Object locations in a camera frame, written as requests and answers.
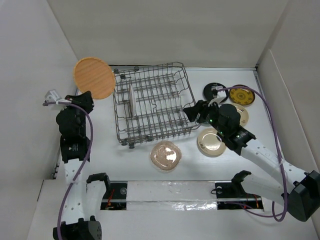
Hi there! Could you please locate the brown translucent square plate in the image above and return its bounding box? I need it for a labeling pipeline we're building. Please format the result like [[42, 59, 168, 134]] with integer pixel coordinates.
[[150, 140, 182, 172]]

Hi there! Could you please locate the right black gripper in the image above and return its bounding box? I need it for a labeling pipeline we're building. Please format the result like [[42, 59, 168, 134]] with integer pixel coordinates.
[[182, 98, 228, 137]]

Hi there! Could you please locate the white plate with red characters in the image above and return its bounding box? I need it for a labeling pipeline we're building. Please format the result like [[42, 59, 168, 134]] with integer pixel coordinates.
[[129, 84, 137, 117]]

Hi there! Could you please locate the grey wire dish rack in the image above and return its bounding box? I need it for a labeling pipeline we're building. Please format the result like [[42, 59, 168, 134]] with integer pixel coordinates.
[[112, 62, 199, 149]]

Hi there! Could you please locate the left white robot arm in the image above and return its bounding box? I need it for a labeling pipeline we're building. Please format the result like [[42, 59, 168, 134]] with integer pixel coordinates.
[[52, 91, 112, 240]]

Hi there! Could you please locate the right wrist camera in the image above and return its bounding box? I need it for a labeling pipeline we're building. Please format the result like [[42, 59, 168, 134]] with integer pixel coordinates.
[[208, 86, 227, 105]]

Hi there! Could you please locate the cream plate with gold centre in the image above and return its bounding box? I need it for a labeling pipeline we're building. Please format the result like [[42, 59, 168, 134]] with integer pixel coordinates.
[[197, 128, 227, 157]]

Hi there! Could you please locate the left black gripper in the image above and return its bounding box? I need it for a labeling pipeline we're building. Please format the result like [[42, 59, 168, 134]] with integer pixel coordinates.
[[60, 91, 94, 136]]

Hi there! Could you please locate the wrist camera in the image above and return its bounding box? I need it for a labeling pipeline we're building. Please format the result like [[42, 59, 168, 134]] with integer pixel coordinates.
[[44, 89, 62, 104], [208, 86, 227, 105]]

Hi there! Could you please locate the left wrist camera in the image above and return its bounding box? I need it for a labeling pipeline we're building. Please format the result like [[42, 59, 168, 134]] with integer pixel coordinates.
[[44, 89, 62, 104]]

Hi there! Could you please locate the black round plate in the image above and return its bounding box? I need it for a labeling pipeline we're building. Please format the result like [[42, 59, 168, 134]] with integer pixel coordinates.
[[203, 82, 229, 102]]

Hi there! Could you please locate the yellow and brown patterned plate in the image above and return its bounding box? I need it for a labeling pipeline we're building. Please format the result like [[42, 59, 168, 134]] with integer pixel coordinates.
[[229, 84, 256, 106]]

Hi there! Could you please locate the orange woven round plate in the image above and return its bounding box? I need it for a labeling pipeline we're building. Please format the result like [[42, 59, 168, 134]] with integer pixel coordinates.
[[73, 57, 116, 100]]

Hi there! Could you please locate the cream plate with black print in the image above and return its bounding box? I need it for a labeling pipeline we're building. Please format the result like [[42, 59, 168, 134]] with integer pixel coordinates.
[[232, 103, 250, 127]]

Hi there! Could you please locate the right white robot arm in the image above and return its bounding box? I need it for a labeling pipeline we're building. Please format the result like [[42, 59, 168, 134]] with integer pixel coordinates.
[[183, 100, 320, 222]]

